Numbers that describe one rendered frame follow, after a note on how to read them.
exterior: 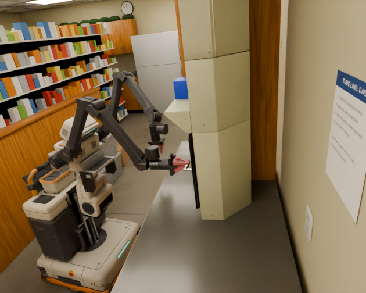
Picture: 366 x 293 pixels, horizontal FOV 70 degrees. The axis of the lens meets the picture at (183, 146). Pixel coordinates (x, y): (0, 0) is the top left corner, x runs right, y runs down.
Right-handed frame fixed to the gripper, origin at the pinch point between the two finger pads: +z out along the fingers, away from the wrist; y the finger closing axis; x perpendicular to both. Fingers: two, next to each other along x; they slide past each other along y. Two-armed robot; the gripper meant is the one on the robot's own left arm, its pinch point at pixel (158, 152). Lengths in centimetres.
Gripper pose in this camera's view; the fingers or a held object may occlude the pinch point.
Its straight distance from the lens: 175.4
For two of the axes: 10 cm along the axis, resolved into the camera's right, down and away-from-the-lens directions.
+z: 1.2, 9.1, 4.0
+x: 1.8, -4.2, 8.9
